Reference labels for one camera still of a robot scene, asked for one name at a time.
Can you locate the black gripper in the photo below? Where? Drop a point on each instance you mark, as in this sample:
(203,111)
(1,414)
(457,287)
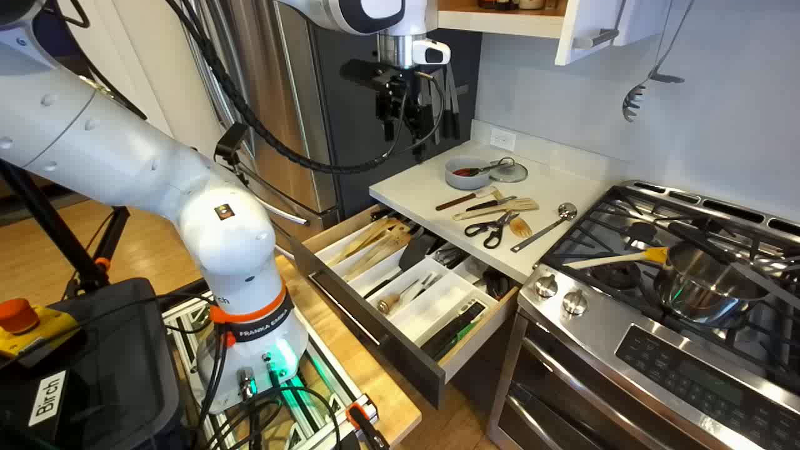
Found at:
(404,91)

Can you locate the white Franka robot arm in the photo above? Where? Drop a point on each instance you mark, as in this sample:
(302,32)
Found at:
(127,159)

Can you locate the wooden kitchen drawer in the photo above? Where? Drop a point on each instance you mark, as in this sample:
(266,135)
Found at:
(376,332)

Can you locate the grey bowl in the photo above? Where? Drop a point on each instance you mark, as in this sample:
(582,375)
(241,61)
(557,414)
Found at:
(463,179)

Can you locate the round glass lid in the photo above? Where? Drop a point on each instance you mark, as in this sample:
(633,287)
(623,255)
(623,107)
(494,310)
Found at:
(512,170)

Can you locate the black plastic spatula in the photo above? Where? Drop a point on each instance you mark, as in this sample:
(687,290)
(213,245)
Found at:
(417,250)

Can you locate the wooden spoon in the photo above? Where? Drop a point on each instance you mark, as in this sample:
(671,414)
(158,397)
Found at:
(366,241)

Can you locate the stainless refrigerator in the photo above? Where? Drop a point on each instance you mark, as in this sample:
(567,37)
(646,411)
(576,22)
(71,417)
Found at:
(291,101)

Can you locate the wooden flat spatula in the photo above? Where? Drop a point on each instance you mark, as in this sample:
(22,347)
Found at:
(378,254)

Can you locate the long metal scoop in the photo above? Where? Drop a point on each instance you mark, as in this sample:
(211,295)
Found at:
(541,229)

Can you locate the white cutlery organizer tray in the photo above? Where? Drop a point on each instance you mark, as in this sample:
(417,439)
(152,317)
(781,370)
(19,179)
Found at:
(442,300)

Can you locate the long dark green utensil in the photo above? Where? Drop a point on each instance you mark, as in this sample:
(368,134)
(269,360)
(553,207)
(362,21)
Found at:
(453,327)

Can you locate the hanging slotted spoon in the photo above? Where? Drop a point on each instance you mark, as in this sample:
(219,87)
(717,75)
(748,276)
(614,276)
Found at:
(633,101)

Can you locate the wooden robot table top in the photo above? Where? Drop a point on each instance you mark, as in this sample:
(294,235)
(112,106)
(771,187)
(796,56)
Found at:
(366,375)

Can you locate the hanging metal turner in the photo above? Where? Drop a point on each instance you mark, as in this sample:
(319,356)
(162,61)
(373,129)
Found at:
(667,79)

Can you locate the steel cooking pot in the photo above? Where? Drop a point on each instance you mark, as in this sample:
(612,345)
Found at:
(708,287)

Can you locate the stainless gas stove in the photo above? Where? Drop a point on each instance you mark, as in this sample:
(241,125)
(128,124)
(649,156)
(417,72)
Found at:
(667,366)

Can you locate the black control box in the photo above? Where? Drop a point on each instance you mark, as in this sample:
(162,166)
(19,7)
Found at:
(117,375)

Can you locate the yellow red emergency stop button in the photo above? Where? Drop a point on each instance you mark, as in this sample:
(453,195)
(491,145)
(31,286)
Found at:
(28,326)

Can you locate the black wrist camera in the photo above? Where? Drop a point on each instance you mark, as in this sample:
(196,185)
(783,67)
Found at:
(366,72)

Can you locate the white wall outlet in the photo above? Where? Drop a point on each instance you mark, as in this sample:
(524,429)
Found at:
(504,137)

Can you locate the white wall cabinet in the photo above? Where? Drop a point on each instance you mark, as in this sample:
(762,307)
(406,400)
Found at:
(583,27)

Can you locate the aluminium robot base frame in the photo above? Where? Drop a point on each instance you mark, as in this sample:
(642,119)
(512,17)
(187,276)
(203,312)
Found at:
(283,382)

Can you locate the black camera tripod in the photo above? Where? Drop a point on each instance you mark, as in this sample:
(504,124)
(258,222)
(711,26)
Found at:
(51,225)

